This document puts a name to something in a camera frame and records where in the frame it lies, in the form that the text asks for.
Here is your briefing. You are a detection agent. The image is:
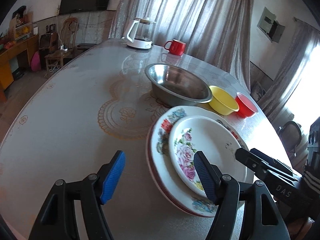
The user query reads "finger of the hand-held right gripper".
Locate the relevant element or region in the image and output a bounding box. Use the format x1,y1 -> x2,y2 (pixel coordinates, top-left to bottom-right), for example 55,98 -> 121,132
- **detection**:
250,148 -> 294,177
235,148 -> 278,180

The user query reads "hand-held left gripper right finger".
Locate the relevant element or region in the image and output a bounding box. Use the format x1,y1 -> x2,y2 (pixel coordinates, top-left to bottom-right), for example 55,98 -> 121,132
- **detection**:
193,150 -> 289,240

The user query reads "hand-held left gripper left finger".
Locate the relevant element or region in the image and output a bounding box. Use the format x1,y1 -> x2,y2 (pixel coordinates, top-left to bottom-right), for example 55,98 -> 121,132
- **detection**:
28,150 -> 126,240

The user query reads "white rose print plate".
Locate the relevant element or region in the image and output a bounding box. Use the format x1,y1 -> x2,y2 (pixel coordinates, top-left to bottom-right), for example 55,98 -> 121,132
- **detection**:
168,116 -> 244,197

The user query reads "white plate with vine rim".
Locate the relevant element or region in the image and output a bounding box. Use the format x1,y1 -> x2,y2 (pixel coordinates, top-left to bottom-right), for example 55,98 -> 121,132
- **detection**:
146,127 -> 218,218

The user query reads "red plastic bowl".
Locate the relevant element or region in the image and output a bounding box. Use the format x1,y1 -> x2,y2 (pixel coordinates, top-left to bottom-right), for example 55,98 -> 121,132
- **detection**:
235,92 -> 258,119

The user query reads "white plate with red characters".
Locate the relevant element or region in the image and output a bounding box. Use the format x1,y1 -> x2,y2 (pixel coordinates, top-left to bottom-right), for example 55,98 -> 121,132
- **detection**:
150,106 -> 255,217

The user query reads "yellow plastic bowl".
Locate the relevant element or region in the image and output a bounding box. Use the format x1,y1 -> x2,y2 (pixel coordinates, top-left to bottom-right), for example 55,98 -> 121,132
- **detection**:
209,85 -> 240,116

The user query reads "stainless steel bowl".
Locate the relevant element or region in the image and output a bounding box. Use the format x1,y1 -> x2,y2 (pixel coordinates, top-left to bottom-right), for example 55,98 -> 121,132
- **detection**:
145,63 -> 213,107

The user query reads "round-back wooden chair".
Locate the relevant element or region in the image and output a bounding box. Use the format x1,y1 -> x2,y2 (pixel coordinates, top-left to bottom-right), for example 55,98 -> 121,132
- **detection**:
277,121 -> 309,160

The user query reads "grey patterned sack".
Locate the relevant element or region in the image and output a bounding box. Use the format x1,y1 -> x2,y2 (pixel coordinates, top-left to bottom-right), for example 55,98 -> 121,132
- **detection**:
251,80 -> 267,100

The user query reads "grey side curtain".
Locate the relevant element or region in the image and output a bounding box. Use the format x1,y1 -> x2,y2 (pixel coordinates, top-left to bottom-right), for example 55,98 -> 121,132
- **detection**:
257,17 -> 320,124

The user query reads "red mug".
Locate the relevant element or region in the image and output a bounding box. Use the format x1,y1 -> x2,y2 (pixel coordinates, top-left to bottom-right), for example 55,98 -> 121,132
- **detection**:
164,39 -> 187,55

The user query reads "white glass electric kettle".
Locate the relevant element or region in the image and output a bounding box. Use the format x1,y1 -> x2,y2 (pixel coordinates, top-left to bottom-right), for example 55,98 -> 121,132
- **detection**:
122,17 -> 157,50

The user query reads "pink bag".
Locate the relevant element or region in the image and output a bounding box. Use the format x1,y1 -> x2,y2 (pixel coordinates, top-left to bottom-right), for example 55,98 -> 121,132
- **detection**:
30,51 -> 42,72

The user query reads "small old television set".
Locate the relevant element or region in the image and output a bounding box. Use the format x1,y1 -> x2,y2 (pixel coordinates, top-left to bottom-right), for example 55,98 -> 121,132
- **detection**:
39,32 -> 57,63

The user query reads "orange wooden desk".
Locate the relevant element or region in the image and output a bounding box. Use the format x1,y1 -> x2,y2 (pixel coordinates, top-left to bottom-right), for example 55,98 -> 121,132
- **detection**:
0,34 -> 39,90

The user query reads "grey sheer curtain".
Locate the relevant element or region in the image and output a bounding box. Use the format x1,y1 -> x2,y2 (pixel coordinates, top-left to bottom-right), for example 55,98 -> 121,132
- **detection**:
109,0 -> 258,90

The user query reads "small wooden shelf with items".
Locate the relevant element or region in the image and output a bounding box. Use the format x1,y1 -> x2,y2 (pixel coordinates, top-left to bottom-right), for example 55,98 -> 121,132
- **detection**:
9,6 -> 34,43

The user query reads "black white-striped strap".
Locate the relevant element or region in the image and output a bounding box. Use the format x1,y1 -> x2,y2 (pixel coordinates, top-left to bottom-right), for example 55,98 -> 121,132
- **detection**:
301,166 -> 320,194

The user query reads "grey wall electrical panel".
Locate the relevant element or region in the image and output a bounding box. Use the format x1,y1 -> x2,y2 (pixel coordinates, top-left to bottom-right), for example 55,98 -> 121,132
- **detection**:
257,7 -> 285,43

